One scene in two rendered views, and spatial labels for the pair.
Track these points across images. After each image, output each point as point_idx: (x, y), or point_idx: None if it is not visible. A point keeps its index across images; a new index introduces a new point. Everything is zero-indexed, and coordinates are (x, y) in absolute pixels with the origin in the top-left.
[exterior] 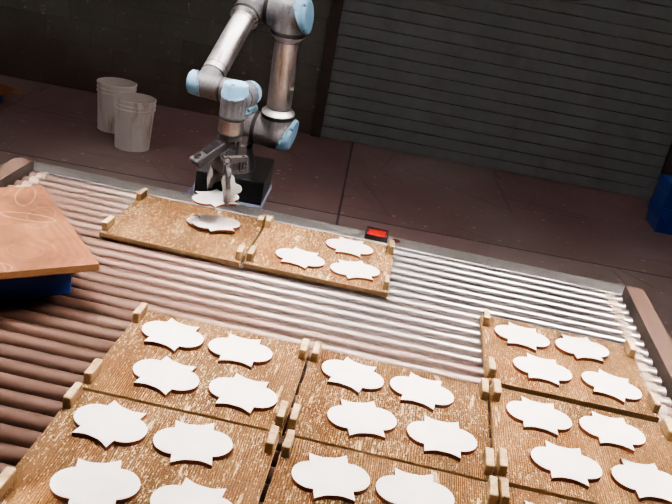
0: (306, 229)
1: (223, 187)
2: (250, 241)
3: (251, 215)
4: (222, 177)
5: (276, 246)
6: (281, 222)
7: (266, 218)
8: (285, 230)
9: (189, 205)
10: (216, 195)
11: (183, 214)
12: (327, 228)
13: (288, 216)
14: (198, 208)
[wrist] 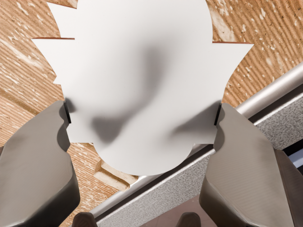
0: (89, 206)
1: (40, 144)
2: (25, 99)
3: (191, 165)
4: (38, 204)
5: (3, 137)
6: (149, 190)
7: (170, 179)
8: (87, 181)
9: (286, 62)
10: (162, 111)
11: (241, 3)
12: (113, 224)
13: (167, 205)
14: (254, 76)
